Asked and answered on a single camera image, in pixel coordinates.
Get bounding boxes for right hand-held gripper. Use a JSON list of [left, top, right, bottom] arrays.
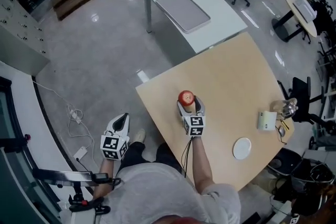
[[177, 98, 206, 138]]

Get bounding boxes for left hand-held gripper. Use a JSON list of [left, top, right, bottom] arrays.
[[100, 113, 131, 161]]

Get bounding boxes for red apple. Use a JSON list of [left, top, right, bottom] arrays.
[[177, 90, 196, 108]]

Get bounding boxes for small white plate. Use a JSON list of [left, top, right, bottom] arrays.
[[233, 136, 252, 161]]

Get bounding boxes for person's right forearm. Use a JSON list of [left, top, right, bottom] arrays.
[[190, 136, 214, 194]]

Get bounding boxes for person's left forearm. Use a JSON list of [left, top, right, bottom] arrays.
[[91, 157, 118, 200]]

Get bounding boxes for person's left shoe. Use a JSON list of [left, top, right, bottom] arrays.
[[133, 128, 146, 144]]

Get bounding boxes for person's dark trousers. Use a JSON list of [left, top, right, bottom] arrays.
[[122, 140, 186, 175]]

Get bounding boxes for white power adapter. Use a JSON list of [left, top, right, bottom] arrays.
[[72, 146, 89, 162]]

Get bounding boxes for white paper sheet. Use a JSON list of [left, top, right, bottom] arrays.
[[136, 70, 150, 84]]

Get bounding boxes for person's grey shirt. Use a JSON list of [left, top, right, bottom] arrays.
[[101, 162, 242, 224]]

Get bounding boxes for white tissue box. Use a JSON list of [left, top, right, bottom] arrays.
[[257, 110, 278, 132]]

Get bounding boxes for shiny silver kettle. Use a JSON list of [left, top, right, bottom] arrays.
[[271, 98, 300, 121]]

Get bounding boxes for white desk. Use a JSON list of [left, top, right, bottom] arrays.
[[140, 0, 249, 55]]

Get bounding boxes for grey rectangular tray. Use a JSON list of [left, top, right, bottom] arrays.
[[155, 0, 212, 34]]

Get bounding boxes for grey drawer cabinet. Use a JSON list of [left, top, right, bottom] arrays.
[[0, 0, 51, 77]]

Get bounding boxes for round wooden table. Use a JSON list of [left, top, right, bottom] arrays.
[[271, 0, 318, 42]]

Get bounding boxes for white extension cord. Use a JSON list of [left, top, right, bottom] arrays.
[[31, 80, 96, 155]]

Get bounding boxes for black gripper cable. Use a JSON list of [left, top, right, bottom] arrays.
[[180, 138, 194, 179]]

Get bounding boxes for black device on clamp mount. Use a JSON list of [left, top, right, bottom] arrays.
[[31, 167, 123, 216]]

